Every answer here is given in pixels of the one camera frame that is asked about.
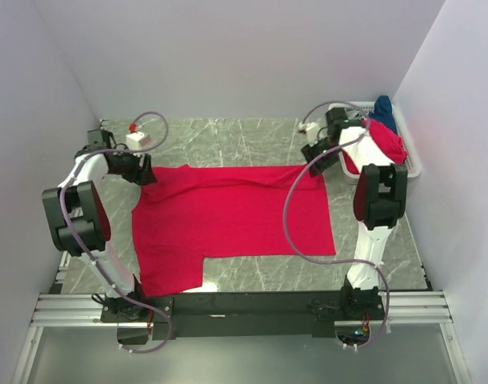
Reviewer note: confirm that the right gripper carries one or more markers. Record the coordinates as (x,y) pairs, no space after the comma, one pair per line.
(315,170)

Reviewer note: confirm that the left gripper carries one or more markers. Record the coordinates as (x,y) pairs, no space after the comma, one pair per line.
(145,175)

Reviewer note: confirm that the red t shirt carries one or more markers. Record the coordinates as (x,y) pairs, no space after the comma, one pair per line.
(379,146)
(191,214)

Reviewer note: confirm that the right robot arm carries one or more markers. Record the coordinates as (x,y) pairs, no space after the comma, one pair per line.
(379,197)

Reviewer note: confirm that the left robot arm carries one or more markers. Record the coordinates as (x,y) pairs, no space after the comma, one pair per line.
(79,224)

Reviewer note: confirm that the red t shirt in basket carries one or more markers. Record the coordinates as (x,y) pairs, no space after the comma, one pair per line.
(379,146)

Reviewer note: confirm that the blue t shirt in basket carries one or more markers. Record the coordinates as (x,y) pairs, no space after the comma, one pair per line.
(383,113)

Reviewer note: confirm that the white plastic laundry basket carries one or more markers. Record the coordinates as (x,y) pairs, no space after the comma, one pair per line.
(412,161)

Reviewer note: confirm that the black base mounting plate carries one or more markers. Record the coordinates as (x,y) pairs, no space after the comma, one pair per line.
(194,315)

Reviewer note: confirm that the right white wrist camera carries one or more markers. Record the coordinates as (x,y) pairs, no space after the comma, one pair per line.
(310,130)

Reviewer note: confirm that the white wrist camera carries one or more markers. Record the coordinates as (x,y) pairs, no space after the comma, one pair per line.
(137,140)
(310,130)

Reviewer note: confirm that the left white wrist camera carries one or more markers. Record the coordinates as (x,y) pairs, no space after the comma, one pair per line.
(137,140)

